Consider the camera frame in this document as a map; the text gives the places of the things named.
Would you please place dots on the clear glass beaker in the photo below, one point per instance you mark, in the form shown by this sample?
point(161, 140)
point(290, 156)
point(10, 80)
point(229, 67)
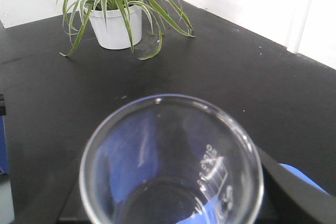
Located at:
point(170, 159)

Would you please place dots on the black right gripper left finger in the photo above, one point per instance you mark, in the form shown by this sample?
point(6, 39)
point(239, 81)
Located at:
point(73, 210)

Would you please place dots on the white plant pot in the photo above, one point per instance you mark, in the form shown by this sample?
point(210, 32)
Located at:
point(111, 33)

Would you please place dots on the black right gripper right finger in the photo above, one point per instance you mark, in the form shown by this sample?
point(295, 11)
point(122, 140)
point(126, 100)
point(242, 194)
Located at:
point(294, 195)

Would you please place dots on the blue box at edge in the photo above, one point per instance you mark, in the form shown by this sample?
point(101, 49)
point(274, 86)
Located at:
point(4, 154)

